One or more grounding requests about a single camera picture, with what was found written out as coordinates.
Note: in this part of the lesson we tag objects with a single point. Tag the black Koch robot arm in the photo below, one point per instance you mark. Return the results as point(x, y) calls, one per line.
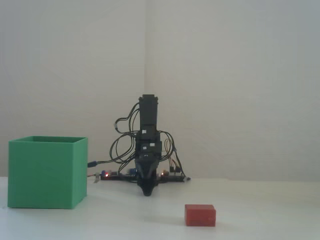
point(149, 112)

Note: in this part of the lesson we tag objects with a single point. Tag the green square plastic bin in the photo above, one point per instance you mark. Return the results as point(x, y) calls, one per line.
point(42, 175)

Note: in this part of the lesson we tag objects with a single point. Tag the grey metal clamp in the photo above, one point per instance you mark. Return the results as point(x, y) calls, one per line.
point(96, 178)

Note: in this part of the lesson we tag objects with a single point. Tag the circuit board with white connectors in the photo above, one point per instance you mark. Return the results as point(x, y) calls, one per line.
point(164, 173)

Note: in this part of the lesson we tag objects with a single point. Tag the blue usb plug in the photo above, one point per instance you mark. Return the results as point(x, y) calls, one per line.
point(92, 163)

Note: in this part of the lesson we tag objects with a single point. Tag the red rectangular block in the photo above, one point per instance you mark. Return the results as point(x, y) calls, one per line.
point(200, 215)

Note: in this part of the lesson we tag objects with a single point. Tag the blue circuit board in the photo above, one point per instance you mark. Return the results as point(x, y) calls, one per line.
point(112, 173)

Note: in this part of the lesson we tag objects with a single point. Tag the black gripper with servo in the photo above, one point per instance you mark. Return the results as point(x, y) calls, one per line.
point(147, 158)

